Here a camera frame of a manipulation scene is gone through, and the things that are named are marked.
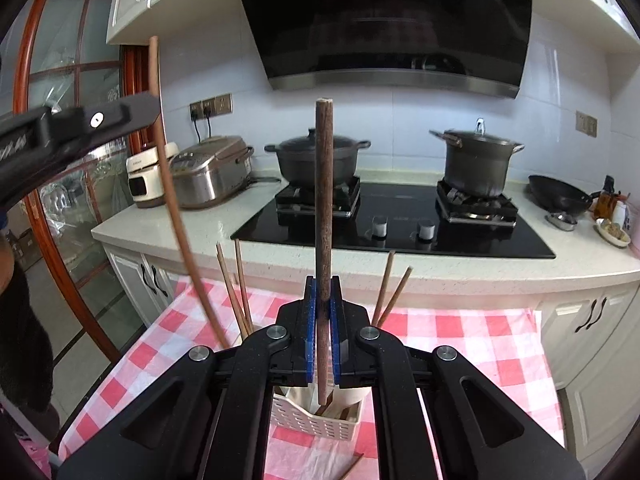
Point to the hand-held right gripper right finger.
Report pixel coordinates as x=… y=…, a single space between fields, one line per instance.
x=336 y=345

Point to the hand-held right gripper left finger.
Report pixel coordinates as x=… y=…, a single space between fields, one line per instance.
x=311 y=340

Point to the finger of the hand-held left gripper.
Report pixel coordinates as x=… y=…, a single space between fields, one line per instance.
x=75 y=125

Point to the brown wooden chopstick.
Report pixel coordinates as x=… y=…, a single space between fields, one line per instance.
x=396 y=295
x=352 y=466
x=384 y=285
x=324 y=185
x=243 y=285
x=172 y=200
x=231 y=285

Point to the beige perforated plastic basket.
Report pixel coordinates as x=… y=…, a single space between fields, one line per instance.
x=300 y=422

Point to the wooden framed glass door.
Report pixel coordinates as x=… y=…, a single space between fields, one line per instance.
x=131 y=70

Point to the white electric cooker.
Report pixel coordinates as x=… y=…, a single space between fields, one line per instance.
x=145 y=180

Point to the red white checked tablecloth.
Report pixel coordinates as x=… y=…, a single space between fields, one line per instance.
x=475 y=335

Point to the silver rice cooker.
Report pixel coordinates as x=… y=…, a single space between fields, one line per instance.
x=210 y=175

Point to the black glass gas hob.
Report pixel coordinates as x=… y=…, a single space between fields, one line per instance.
x=400 y=210

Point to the black lidded casserole pot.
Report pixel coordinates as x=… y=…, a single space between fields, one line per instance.
x=295 y=160

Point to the grey lidded stock pot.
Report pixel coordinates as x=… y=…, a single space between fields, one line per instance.
x=475 y=165

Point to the small metal dish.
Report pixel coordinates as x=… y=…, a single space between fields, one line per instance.
x=561 y=222

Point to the black wok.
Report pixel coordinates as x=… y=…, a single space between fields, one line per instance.
x=560 y=192

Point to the white plate with food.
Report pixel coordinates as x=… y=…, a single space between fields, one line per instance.
x=614 y=235

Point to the brown sauce bottle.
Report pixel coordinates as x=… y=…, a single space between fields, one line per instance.
x=606 y=200

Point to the small white bottle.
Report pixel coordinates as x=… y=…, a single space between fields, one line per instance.
x=621 y=214

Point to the black range hood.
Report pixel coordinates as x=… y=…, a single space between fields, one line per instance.
x=385 y=20

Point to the gold wall socket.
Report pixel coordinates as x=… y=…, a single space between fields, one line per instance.
x=212 y=106

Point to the gold wall switch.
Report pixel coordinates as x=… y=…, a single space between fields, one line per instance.
x=586 y=123

